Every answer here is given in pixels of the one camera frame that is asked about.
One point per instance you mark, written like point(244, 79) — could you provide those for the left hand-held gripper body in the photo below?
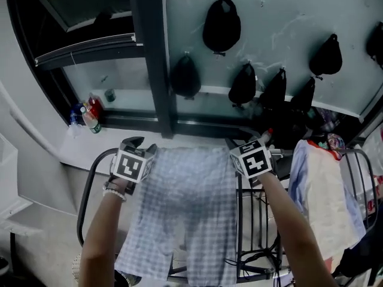
point(128, 164)

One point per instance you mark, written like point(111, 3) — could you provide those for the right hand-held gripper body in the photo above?
point(252, 161)

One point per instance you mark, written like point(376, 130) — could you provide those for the grey metal drying rack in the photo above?
point(86, 187)

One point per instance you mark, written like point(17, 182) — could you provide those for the checked clothes shorts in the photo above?
point(185, 190)

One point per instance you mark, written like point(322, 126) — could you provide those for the white and blue garment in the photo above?
point(323, 196)

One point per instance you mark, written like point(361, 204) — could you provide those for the person's left forearm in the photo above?
point(101, 235)

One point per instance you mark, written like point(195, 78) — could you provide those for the person's right forearm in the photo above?
point(293, 226)

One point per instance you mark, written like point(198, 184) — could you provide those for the green label clear bottle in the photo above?
point(91, 122)

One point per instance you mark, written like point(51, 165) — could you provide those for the green cup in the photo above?
point(110, 95)

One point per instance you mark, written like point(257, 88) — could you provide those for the blue cap plastic bottle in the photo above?
point(73, 121)

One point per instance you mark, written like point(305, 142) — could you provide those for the grey woven laundry basket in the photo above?
point(77, 265)

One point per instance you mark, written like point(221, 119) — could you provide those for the group of black caps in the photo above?
point(221, 25)

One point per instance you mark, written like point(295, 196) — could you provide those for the black window frame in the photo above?
point(155, 70)

